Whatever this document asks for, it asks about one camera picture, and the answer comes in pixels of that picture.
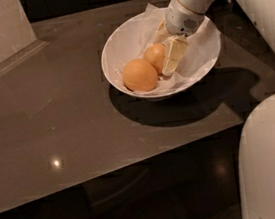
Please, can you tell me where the white paper liner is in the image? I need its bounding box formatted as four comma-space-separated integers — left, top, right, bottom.
107, 0, 228, 101

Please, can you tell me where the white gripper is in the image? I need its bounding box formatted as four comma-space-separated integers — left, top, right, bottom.
152, 0, 205, 76

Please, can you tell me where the white ceramic bowl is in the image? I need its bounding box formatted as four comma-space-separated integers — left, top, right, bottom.
94, 0, 229, 108

